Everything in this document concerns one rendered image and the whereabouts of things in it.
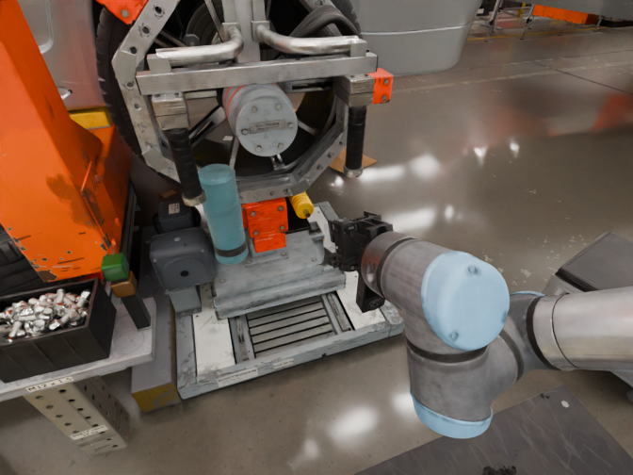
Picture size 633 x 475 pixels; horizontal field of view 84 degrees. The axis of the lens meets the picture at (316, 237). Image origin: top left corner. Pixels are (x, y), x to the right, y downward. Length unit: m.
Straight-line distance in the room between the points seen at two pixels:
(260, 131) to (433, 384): 0.56
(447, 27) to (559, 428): 1.31
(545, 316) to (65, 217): 0.88
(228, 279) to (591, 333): 1.07
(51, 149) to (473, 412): 0.81
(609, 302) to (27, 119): 0.90
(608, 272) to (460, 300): 1.11
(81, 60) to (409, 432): 1.46
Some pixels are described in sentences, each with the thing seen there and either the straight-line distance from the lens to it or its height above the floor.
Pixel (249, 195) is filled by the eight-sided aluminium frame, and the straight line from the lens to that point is 1.00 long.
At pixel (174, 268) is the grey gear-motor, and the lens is 1.20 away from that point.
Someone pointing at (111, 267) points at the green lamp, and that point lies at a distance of 0.79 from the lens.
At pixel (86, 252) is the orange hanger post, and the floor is 0.59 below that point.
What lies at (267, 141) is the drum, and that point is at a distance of 0.77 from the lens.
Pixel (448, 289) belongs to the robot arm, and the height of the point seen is 0.89.
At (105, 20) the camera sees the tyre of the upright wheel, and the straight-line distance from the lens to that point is 0.94.
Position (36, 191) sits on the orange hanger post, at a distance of 0.90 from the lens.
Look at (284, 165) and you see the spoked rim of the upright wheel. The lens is 1.08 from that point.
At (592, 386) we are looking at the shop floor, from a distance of 1.58.
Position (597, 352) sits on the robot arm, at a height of 0.82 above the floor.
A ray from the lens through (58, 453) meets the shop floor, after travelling 1.42.
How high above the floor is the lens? 1.14
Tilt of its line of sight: 40 degrees down
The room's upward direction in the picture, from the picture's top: straight up
